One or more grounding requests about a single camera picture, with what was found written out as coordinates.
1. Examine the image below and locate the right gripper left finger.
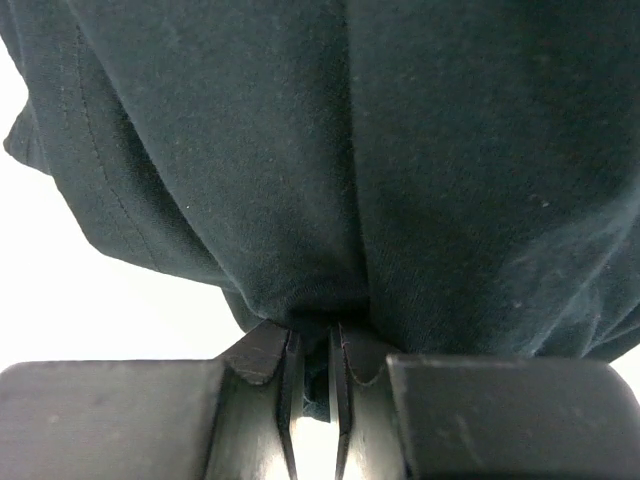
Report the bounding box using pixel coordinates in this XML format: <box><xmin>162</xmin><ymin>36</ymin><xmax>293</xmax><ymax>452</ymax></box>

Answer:
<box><xmin>204</xmin><ymin>321</ymin><xmax>300</xmax><ymax>479</ymax></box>

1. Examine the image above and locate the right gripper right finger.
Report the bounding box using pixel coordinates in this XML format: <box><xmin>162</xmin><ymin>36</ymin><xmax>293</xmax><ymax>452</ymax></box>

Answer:
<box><xmin>329</xmin><ymin>324</ymin><xmax>414</xmax><ymax>479</ymax></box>

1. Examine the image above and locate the black t shirt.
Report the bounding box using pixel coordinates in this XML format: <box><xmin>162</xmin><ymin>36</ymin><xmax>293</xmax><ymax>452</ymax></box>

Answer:
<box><xmin>0</xmin><ymin>0</ymin><xmax>640</xmax><ymax>366</ymax></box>

